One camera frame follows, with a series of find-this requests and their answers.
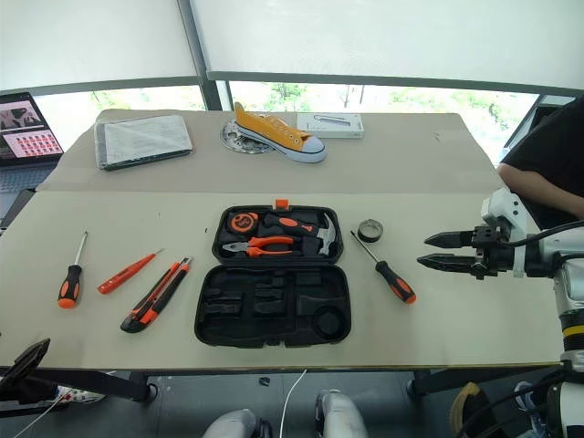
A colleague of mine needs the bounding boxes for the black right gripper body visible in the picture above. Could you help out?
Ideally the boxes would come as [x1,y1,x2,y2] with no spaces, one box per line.
[471,224,517,281]

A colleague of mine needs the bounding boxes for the claw hammer orange black handle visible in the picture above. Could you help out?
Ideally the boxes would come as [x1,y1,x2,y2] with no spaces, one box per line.
[262,213,341,259]

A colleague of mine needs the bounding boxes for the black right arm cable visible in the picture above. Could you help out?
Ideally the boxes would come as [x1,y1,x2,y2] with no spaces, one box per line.
[505,220,584,251]

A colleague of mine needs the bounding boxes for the white roller blind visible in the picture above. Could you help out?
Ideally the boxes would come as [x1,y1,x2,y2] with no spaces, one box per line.
[0,0,203,95]
[189,0,584,92]

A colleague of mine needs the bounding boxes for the clear sleeve with papers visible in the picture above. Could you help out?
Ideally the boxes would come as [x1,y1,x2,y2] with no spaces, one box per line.
[93,113,195,172]

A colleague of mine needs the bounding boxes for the white cable on floor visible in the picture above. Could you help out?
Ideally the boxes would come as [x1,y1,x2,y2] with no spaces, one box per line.
[278,368,308,438]

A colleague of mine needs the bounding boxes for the black tool case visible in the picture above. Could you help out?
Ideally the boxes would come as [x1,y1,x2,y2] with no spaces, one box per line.
[193,198,352,350]

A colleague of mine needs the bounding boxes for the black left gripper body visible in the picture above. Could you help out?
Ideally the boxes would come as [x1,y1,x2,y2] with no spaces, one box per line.
[0,374,60,409]

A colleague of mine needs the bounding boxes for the grey rounded robot leg shape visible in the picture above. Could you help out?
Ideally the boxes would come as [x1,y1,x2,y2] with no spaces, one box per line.
[202,407,271,438]
[313,389,370,438]

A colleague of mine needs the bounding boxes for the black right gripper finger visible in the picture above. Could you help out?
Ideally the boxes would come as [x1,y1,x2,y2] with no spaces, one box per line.
[416,253,478,276]
[423,230,475,250]

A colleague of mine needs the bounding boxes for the black table leg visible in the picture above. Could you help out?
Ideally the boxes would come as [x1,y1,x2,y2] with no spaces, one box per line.
[26,367,160,403]

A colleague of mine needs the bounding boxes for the red voltage tester pen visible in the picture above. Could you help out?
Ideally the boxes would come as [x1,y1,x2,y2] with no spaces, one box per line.
[97,248,165,296]

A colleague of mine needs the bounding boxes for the orange handled pliers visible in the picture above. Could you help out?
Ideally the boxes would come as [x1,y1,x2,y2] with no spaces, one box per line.
[222,235,296,259]

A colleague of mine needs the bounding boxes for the grey window frame post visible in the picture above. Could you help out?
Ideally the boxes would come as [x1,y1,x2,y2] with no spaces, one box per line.
[175,0,232,112]

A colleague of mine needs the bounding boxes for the flat white product box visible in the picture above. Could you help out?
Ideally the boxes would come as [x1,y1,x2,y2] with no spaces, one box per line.
[296,112,366,141]

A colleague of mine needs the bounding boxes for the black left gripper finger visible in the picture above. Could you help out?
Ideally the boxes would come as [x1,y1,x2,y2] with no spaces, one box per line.
[0,338,52,382]

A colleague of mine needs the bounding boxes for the orange black utility knife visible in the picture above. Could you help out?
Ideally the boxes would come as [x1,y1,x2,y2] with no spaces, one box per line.
[120,256,193,334]

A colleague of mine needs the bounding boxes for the screwdriver silver shaft orange black handle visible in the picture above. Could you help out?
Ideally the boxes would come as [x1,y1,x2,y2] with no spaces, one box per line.
[57,231,89,309]

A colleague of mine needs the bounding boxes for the yellow canvas sneaker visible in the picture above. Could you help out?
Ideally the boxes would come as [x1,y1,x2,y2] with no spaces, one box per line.
[233,101,329,163]

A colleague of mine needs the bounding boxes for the person in black shirt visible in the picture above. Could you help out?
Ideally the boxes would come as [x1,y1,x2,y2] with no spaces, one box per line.
[496,94,584,232]

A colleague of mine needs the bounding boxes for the black electrical tape roll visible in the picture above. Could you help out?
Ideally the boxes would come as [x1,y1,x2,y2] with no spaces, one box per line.
[357,219,385,245]

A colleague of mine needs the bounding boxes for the round silver metal plate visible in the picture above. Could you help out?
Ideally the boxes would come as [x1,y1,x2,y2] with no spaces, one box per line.
[219,120,276,157]

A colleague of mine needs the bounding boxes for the orange black tape measure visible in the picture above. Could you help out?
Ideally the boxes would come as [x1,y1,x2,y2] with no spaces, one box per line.
[229,212,259,236]

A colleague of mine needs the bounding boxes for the open laptop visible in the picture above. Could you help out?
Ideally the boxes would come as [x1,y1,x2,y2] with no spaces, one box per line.
[0,91,66,220]

